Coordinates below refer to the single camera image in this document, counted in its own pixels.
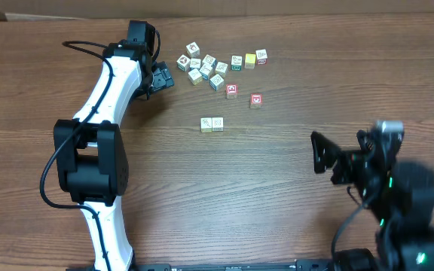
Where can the yellow G letter block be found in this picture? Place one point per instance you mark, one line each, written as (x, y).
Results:
(195, 76)

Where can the red e block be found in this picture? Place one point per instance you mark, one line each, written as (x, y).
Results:
(231, 91)
(256, 100)

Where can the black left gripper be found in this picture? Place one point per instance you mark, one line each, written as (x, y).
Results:
(162, 75)

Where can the red E block rear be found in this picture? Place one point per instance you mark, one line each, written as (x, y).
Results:
(231, 91)

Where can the brown cardboard backdrop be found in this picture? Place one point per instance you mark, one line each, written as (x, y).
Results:
(111, 9)

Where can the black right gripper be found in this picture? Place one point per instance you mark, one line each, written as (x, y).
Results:
(349, 162)

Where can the blue edged centre block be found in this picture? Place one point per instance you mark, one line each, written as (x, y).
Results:
(206, 71)

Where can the small rear centre block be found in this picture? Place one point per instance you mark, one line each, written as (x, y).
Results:
(195, 63)

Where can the yellow top hand block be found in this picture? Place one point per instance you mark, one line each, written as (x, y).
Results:
(250, 59)

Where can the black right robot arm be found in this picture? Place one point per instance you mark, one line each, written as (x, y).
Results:
(399, 194)

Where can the red E block front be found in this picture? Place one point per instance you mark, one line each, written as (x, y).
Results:
(256, 100)

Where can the plain wooden picture block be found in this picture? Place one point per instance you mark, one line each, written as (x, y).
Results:
(206, 124)

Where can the red number 3 block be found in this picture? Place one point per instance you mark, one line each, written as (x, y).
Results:
(261, 56)

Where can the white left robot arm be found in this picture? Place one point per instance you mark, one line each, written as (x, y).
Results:
(89, 154)

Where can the yellow top picture block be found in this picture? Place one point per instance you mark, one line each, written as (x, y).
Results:
(217, 124)

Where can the blue edged block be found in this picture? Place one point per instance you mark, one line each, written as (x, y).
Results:
(209, 60)
(206, 71)

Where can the far left cluster block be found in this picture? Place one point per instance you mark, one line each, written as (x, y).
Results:
(183, 63)

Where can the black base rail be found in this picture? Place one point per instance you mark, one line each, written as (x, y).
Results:
(298, 265)

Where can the blue edged rear block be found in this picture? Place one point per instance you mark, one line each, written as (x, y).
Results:
(209, 60)

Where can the far rear cluster block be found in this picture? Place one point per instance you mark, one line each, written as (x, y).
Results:
(193, 50)

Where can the green B letter block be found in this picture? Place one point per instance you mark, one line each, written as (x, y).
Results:
(236, 63)

